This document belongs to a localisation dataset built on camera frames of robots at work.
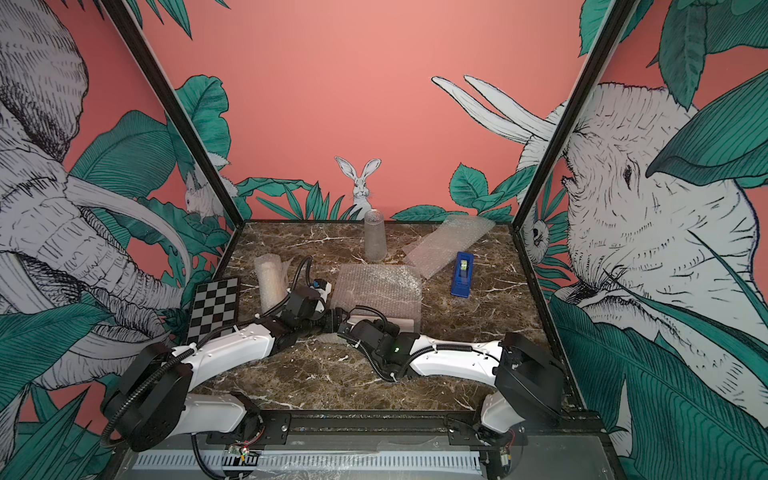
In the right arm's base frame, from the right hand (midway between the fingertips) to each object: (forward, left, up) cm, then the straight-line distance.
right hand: (375, 323), depth 83 cm
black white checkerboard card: (+8, +52, -5) cm, 53 cm away
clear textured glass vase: (+30, +2, 0) cm, 30 cm away
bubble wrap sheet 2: (+35, -20, -8) cm, 41 cm away
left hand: (+5, +10, -2) cm, 11 cm away
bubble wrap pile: (+16, -3, -9) cm, 19 cm away
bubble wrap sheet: (+19, +36, -2) cm, 41 cm away
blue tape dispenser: (+20, -28, -4) cm, 34 cm away
